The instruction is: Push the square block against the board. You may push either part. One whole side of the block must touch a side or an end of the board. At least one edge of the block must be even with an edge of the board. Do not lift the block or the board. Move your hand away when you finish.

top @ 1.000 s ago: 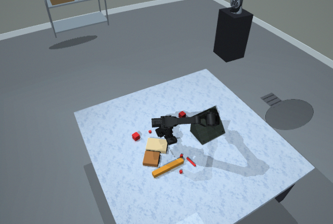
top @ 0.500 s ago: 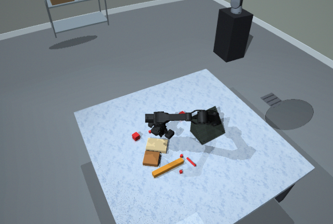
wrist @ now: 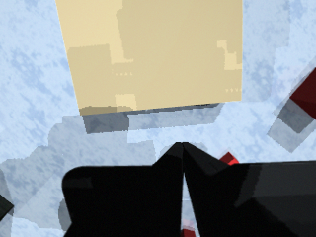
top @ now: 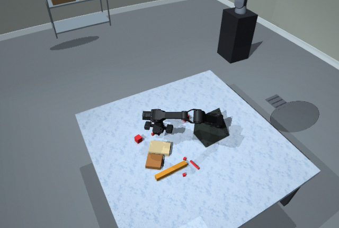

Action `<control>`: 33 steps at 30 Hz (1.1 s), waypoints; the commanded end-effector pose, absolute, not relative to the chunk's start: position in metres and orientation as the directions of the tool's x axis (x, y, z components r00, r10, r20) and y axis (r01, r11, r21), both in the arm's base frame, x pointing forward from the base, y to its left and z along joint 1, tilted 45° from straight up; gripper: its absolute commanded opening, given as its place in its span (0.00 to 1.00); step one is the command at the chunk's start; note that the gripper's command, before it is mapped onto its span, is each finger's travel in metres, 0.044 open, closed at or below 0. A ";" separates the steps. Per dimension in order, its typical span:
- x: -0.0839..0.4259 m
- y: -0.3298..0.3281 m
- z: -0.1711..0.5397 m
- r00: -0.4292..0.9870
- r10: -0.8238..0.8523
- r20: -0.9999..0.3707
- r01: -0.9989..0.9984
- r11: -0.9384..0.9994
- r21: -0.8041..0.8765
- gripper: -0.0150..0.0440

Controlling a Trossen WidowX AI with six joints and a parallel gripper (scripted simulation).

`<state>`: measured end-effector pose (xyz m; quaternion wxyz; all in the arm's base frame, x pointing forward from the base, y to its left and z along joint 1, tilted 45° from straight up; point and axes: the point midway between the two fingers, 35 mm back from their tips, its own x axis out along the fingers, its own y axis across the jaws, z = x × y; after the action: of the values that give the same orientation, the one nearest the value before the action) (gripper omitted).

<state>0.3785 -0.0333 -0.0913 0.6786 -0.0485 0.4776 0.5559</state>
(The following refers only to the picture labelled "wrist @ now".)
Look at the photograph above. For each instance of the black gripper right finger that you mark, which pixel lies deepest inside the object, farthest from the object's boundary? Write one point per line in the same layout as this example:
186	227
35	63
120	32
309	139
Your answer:
220	192

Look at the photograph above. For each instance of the red square block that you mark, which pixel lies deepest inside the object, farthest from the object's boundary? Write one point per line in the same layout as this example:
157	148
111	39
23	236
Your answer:
187	233
305	95
229	158

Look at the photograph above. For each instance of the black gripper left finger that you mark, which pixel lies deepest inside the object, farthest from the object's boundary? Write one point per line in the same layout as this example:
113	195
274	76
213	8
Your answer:
155	190

